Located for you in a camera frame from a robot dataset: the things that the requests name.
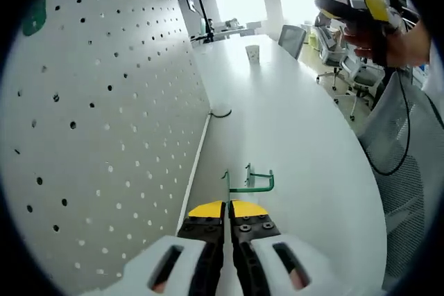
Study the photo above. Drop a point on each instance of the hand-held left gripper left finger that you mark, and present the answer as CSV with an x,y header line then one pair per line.
x,y
204,230

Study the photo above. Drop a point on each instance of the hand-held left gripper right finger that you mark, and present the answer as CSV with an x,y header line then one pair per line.
x,y
253,228

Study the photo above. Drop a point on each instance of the white pegboard mounting plate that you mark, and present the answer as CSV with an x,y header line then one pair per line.
x,y
79,77

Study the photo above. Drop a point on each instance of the person's right hand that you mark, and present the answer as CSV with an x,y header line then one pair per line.
x,y
367,39

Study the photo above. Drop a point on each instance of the white swivel chair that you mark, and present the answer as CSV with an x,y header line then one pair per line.
x,y
360,74
329,46

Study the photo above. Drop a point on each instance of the grey office chair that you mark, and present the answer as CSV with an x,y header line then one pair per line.
x,y
291,37

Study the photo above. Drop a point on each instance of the patterned paper cup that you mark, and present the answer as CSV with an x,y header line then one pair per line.
x,y
252,54

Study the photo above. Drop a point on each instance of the white office desk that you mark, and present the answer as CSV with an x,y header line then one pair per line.
x,y
229,34

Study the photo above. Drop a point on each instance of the round white pegboard foot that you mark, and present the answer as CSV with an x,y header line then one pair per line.
x,y
220,107

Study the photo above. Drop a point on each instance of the white mesh office chair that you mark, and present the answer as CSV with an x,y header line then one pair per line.
x,y
392,206

